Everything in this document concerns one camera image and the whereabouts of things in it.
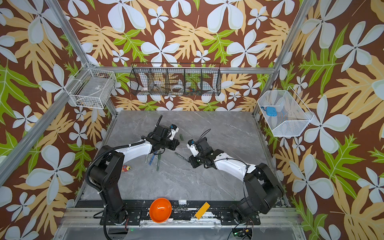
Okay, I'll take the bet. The dark green pen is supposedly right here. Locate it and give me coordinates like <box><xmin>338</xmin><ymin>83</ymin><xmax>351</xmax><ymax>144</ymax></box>
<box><xmin>175</xmin><ymin>153</ymin><xmax>189</xmax><ymax>163</ymax></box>
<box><xmin>156</xmin><ymin>155</ymin><xmax>162</xmax><ymax>172</ymax></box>

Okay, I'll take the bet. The blue pen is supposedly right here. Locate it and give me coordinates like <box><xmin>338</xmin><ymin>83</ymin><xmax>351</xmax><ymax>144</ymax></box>
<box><xmin>149</xmin><ymin>154</ymin><xmax>156</xmax><ymax>166</ymax></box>

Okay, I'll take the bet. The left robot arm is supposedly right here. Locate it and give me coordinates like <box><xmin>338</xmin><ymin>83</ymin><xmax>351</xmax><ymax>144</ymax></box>
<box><xmin>85</xmin><ymin>124</ymin><xmax>180</xmax><ymax>225</ymax></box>

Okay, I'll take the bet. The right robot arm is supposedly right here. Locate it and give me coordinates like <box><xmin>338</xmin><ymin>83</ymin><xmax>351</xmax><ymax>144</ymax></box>
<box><xmin>188</xmin><ymin>144</ymin><xmax>284</xmax><ymax>225</ymax></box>

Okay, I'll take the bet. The yellow block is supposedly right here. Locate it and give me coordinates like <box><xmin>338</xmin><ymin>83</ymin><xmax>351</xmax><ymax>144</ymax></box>
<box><xmin>195</xmin><ymin>202</ymin><xmax>210</xmax><ymax>220</ymax></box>

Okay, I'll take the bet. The orange bowl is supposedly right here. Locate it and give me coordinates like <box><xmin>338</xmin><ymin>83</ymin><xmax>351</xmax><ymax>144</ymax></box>
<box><xmin>149</xmin><ymin>198</ymin><xmax>173</xmax><ymax>224</ymax></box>

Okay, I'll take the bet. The blue object in basket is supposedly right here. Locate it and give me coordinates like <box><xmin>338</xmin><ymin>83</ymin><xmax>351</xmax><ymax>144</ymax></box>
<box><xmin>261</xmin><ymin>107</ymin><xmax>278</xmax><ymax>117</ymax></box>

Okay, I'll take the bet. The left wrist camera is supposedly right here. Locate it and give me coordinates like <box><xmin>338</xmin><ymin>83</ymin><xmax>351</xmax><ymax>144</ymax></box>
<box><xmin>155</xmin><ymin>124</ymin><xmax>179</xmax><ymax>141</ymax></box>

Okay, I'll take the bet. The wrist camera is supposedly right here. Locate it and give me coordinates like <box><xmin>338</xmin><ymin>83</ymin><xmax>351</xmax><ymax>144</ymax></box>
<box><xmin>155</xmin><ymin>124</ymin><xmax>179</xmax><ymax>141</ymax></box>
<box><xmin>187</xmin><ymin>137</ymin><xmax>210</xmax><ymax>157</ymax></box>

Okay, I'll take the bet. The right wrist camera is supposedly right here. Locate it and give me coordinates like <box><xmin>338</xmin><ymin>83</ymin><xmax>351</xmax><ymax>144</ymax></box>
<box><xmin>187</xmin><ymin>137</ymin><xmax>210</xmax><ymax>157</ymax></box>

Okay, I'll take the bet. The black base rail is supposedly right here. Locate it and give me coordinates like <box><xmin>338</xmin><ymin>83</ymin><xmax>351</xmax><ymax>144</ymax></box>
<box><xmin>100</xmin><ymin>200</ymin><xmax>261</xmax><ymax>226</ymax></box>

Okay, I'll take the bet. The black wire basket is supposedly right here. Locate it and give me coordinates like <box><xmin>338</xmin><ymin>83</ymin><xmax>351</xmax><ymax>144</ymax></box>
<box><xmin>128</xmin><ymin>63</ymin><xmax>222</xmax><ymax>96</ymax></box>

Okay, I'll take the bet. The white wire basket right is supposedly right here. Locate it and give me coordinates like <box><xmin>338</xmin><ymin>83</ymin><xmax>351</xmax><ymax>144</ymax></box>
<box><xmin>258</xmin><ymin>88</ymin><xmax>315</xmax><ymax>138</ymax></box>

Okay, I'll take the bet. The white wire basket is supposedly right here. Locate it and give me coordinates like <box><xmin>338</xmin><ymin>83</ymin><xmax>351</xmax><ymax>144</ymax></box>
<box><xmin>68</xmin><ymin>66</ymin><xmax>117</xmax><ymax>109</ymax></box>
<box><xmin>258</xmin><ymin>88</ymin><xmax>315</xmax><ymax>138</ymax></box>

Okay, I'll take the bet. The white wire basket left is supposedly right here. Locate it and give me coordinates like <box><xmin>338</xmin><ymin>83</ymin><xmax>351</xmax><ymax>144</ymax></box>
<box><xmin>68</xmin><ymin>66</ymin><xmax>117</xmax><ymax>109</ymax></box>

